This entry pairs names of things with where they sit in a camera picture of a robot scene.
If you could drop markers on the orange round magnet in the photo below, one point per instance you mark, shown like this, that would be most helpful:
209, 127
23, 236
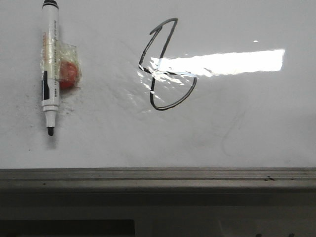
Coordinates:
68, 74

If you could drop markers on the white black whiteboard marker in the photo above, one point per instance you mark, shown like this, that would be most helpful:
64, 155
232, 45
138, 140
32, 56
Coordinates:
50, 85

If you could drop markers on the grey aluminium whiteboard frame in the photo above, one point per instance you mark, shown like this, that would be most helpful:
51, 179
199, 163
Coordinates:
156, 180

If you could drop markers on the clear yellowed adhesive tape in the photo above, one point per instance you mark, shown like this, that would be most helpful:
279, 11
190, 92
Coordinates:
69, 54

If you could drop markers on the white glossy whiteboard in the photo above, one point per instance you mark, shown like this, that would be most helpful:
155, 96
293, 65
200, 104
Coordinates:
206, 83

